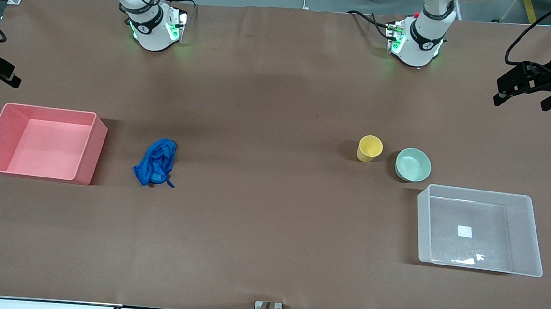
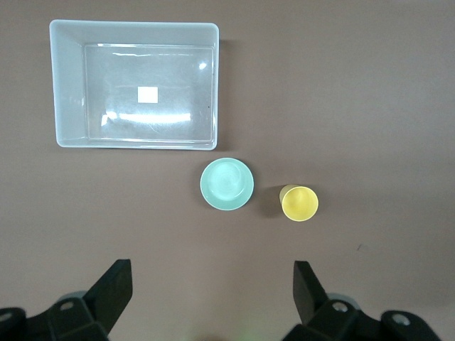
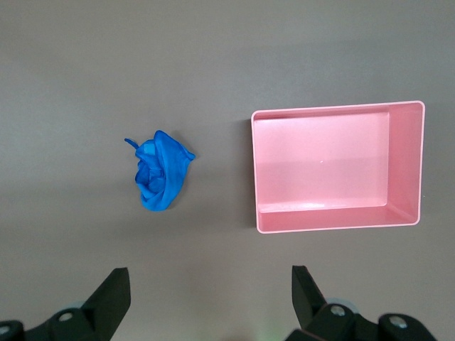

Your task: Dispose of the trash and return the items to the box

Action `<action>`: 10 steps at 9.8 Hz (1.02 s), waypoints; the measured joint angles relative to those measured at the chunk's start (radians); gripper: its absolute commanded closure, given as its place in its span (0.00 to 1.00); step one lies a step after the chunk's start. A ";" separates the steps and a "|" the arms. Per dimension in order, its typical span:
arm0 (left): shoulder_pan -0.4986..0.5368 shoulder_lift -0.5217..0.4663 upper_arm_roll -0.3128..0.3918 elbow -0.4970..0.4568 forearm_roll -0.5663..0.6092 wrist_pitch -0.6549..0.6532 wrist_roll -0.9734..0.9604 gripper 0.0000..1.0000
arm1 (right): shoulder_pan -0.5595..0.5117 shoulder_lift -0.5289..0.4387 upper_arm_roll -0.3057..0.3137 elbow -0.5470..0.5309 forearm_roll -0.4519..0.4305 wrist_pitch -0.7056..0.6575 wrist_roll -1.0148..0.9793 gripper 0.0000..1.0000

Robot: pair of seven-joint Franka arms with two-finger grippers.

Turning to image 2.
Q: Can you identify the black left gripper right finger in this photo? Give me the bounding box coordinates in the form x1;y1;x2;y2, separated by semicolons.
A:
282;261;441;341

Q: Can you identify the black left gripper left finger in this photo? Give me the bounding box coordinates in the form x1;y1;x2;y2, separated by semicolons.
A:
0;259;133;341

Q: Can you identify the mint green bowl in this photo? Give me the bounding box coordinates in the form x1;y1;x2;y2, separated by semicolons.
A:
199;157;255;212

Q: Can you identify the brown table cover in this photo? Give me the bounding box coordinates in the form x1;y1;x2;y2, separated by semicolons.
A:
0;0;455;341

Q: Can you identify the translucent white plastic bin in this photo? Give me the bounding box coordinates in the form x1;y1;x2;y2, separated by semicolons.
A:
48;18;220;150

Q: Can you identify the yellow cup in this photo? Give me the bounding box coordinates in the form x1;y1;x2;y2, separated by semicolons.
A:
279;183;319;223

